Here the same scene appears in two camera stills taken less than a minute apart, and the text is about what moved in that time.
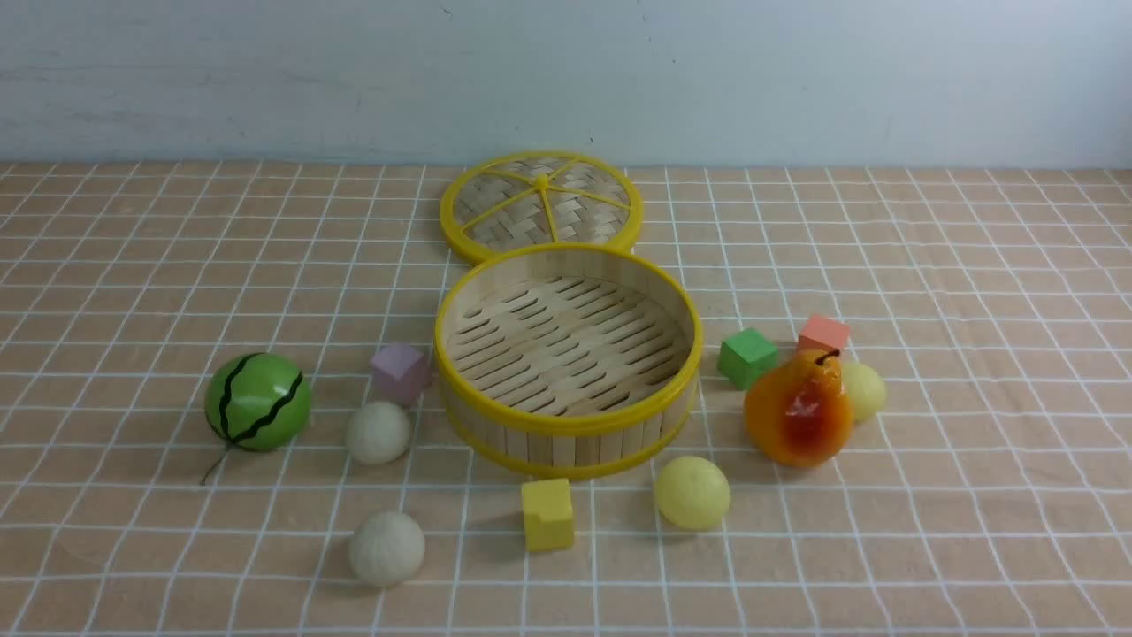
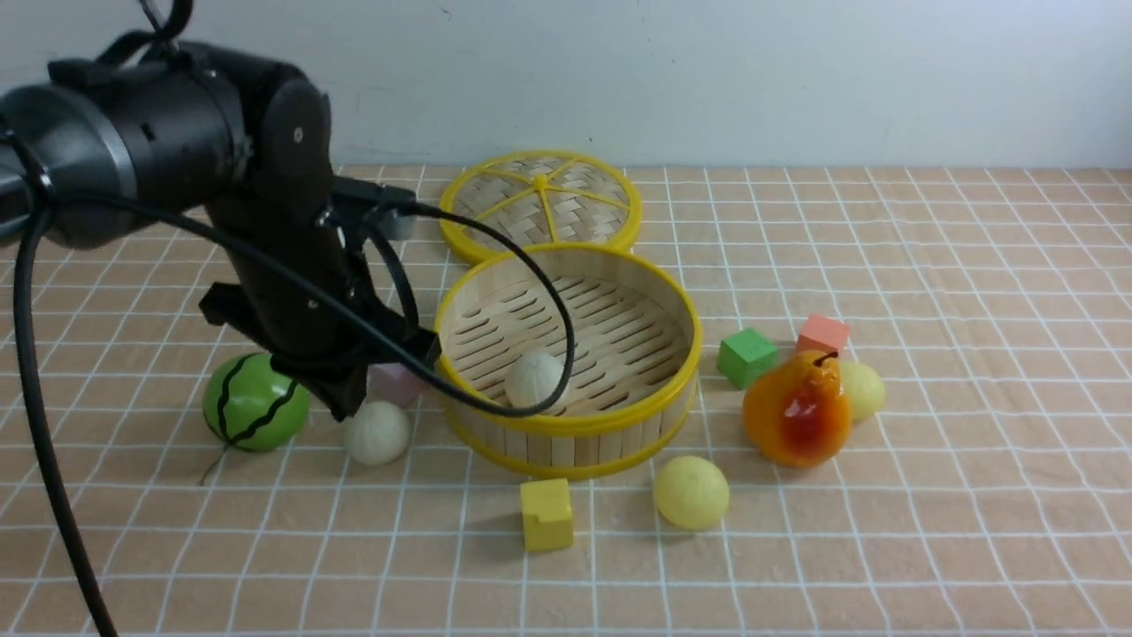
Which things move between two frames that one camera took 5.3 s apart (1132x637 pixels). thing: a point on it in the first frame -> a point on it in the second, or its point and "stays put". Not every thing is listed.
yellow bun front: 692,492 stays put
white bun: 387,549 -> 531,379
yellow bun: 866,389 stays put
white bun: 378,432 stays put
